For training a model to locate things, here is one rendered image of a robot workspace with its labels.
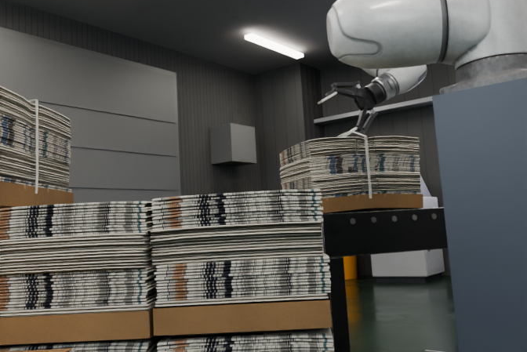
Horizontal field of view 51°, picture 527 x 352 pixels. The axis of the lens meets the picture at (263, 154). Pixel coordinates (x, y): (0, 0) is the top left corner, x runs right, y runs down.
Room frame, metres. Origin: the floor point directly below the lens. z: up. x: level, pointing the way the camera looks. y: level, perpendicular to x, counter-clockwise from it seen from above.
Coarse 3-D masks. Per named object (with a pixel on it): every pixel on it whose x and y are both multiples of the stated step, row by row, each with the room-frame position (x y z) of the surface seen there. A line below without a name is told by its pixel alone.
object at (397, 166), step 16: (384, 144) 1.72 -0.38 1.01; (400, 144) 1.73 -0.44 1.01; (416, 144) 1.75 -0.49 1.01; (384, 160) 1.71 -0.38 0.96; (400, 160) 1.73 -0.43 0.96; (416, 160) 1.74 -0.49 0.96; (384, 176) 1.71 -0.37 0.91; (400, 176) 1.72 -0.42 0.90; (416, 176) 1.74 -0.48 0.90; (384, 192) 1.71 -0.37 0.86; (400, 192) 1.73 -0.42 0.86; (416, 192) 1.74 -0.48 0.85; (384, 208) 1.71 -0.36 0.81; (400, 208) 1.73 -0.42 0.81; (416, 208) 1.74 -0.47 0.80
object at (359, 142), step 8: (360, 144) 1.69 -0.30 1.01; (368, 144) 1.70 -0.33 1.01; (360, 152) 1.69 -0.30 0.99; (360, 160) 1.69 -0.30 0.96; (360, 168) 1.69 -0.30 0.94; (360, 176) 1.68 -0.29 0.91; (376, 176) 1.70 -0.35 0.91; (368, 184) 1.69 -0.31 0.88; (376, 184) 1.70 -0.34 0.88; (368, 192) 1.69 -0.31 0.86; (376, 192) 1.71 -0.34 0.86; (376, 208) 1.70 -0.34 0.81
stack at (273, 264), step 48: (240, 192) 0.91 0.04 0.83; (288, 192) 0.91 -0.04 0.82; (0, 240) 0.98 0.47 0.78; (48, 240) 0.92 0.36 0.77; (96, 240) 0.91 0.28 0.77; (144, 240) 0.91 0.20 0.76; (192, 240) 0.91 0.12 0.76; (240, 240) 0.91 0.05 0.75; (288, 240) 0.91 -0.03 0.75; (0, 288) 0.93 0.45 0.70; (48, 288) 0.92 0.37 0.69; (96, 288) 0.92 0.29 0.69; (144, 288) 0.92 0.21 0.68; (192, 288) 0.91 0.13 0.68; (240, 288) 0.91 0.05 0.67; (288, 288) 0.91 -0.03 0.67; (192, 336) 0.94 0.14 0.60; (240, 336) 0.92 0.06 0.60; (288, 336) 0.91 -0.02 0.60
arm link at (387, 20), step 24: (360, 0) 1.01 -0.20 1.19; (384, 0) 1.00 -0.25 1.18; (408, 0) 0.99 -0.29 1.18; (432, 0) 0.99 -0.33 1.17; (336, 24) 1.03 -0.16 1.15; (360, 24) 1.01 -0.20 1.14; (384, 24) 1.00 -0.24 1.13; (408, 24) 0.99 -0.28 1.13; (432, 24) 0.99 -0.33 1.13; (336, 48) 1.06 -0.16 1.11; (360, 48) 1.03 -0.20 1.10; (384, 48) 1.02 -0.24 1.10; (408, 48) 1.01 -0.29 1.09; (432, 48) 1.02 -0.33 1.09
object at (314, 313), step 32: (0, 320) 0.92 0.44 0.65; (32, 320) 0.92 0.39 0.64; (64, 320) 0.92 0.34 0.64; (96, 320) 0.91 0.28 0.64; (128, 320) 0.91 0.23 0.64; (160, 320) 0.91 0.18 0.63; (192, 320) 0.91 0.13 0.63; (224, 320) 0.90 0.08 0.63; (256, 320) 0.90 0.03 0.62; (288, 320) 0.90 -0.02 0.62; (320, 320) 0.90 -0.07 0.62
